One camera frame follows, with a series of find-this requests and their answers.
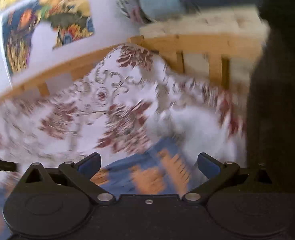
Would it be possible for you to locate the blue pyjama pants orange print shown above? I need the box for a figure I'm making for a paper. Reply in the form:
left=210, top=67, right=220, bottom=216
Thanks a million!
left=0, top=138, right=206, bottom=239

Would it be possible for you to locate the floral white red bedspread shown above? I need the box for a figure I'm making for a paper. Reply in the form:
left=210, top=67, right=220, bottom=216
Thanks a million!
left=0, top=42, right=248, bottom=190

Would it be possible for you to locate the yellow patterned poster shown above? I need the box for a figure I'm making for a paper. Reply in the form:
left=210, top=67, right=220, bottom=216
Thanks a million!
left=0, top=0, right=41, bottom=75

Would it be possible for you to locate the floral torn poster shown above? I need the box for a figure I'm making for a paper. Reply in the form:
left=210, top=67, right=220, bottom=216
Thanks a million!
left=36, top=0, right=94, bottom=49

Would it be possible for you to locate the wooden bed frame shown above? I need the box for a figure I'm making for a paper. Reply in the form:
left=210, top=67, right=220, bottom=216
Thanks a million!
left=0, top=34, right=263, bottom=102

